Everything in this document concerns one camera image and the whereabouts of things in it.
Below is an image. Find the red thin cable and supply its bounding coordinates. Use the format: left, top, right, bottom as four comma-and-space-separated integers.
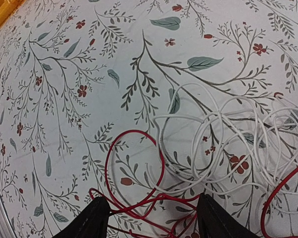
88, 92, 298, 238

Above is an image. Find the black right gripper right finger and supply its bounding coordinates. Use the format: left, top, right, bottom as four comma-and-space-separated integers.
197, 193, 258, 238

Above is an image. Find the white thin cable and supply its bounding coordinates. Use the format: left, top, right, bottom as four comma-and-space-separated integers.
145, 82, 298, 214

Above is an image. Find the yellow near bin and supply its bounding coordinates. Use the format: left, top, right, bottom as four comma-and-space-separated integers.
0, 0, 24, 27

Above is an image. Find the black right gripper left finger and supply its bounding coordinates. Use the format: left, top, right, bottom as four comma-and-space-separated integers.
54, 197, 110, 238

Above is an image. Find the floral patterned table mat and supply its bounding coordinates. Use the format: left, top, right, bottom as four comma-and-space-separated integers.
0, 0, 298, 238

